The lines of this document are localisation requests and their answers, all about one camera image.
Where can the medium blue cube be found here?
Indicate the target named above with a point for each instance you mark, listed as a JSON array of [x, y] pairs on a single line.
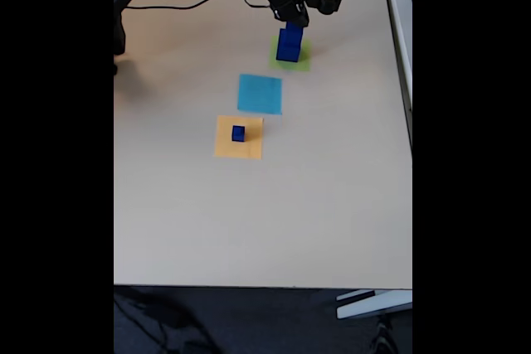
[[293, 32]]

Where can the tiny blue cube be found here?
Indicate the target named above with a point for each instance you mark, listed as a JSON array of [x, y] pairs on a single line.
[[237, 129]]

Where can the small blue cube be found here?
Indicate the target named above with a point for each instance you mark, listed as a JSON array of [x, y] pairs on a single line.
[[238, 136]]

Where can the green paper square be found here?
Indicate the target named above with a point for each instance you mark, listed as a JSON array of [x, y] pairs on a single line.
[[305, 59]]

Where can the light blue paper square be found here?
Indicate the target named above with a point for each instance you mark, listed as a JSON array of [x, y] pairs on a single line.
[[259, 95]]

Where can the orange paper square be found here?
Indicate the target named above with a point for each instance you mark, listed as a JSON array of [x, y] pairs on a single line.
[[226, 148]]

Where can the large blue cube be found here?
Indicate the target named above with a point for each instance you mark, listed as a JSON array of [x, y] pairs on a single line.
[[288, 50]]

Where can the white desk with dark edge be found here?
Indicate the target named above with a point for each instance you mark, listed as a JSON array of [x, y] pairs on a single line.
[[400, 18]]

